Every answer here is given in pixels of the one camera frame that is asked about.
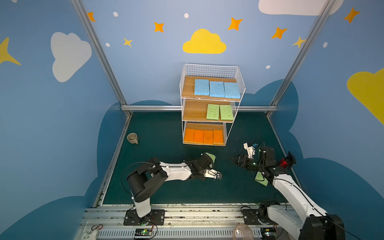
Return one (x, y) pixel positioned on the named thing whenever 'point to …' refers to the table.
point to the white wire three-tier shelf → (194, 107)
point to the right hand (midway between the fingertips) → (234, 158)
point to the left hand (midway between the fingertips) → (206, 164)
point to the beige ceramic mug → (132, 138)
